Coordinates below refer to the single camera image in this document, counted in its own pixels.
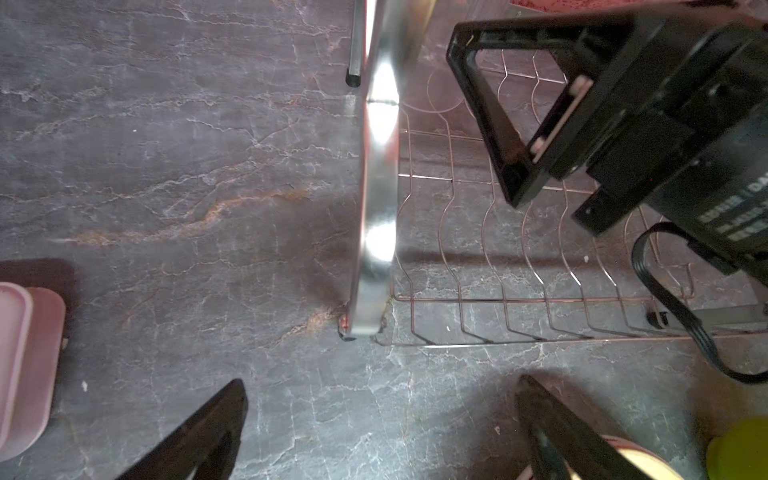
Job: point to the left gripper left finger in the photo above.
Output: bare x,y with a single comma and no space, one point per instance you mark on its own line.
205,446

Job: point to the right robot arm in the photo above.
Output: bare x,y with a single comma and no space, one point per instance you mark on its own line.
665,105

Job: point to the lime green bowl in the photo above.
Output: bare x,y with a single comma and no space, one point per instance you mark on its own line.
740,453

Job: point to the yellow bear plate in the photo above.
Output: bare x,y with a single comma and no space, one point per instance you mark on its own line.
561,452

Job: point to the chrome two-tier dish rack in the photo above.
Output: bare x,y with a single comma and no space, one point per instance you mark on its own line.
444,261

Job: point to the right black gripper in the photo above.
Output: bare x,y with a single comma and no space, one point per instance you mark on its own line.
664,105

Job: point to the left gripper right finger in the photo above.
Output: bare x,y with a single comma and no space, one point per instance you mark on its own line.
536,406

